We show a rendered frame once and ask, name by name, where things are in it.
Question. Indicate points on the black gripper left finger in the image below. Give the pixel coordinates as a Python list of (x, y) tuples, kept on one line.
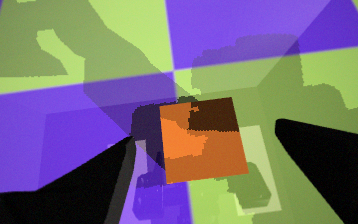
[(93, 193)]

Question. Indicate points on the orange block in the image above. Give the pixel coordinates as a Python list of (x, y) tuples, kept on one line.
[(201, 140)]

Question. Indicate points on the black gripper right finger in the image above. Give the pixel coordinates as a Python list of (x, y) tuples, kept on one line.
[(329, 160)]

